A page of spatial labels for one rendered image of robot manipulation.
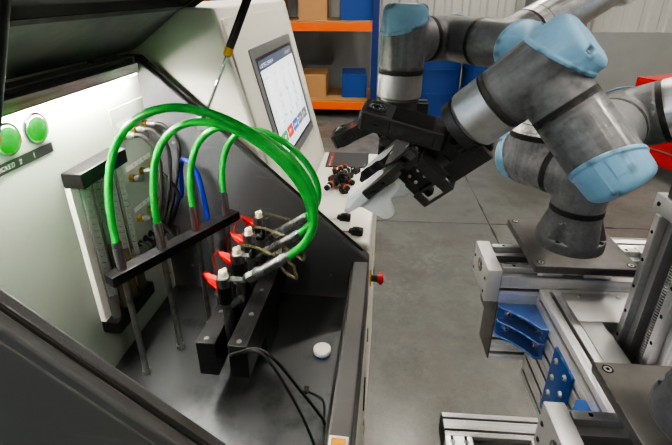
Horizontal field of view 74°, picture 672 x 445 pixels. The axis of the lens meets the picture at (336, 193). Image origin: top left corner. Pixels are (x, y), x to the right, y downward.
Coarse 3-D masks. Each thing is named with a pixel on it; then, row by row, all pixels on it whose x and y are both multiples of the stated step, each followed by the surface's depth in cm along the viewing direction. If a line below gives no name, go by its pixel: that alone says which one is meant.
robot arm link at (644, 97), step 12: (648, 84) 53; (660, 84) 51; (612, 96) 53; (624, 96) 53; (636, 96) 52; (648, 96) 51; (660, 96) 51; (648, 108) 51; (660, 108) 50; (648, 120) 51; (660, 120) 51; (648, 132) 51; (660, 132) 51; (648, 144) 54
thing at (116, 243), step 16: (144, 112) 70; (160, 112) 70; (192, 112) 69; (208, 112) 69; (128, 128) 72; (240, 128) 69; (112, 144) 74; (272, 144) 70; (112, 160) 75; (288, 160) 71; (112, 176) 77; (112, 192) 78; (304, 192) 73; (112, 208) 79; (112, 224) 80; (112, 240) 82; (304, 240) 77; (288, 256) 78
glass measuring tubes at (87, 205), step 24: (72, 168) 81; (96, 168) 82; (120, 168) 91; (72, 192) 80; (96, 192) 85; (120, 192) 92; (72, 216) 82; (96, 216) 84; (120, 216) 92; (96, 240) 85; (96, 264) 88; (96, 288) 89; (120, 288) 94; (144, 288) 102; (120, 312) 93
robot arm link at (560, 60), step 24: (552, 24) 45; (576, 24) 44; (528, 48) 46; (552, 48) 44; (576, 48) 43; (600, 48) 46; (504, 72) 48; (528, 72) 46; (552, 72) 45; (576, 72) 45; (504, 96) 48; (528, 96) 47; (552, 96) 46; (504, 120) 50
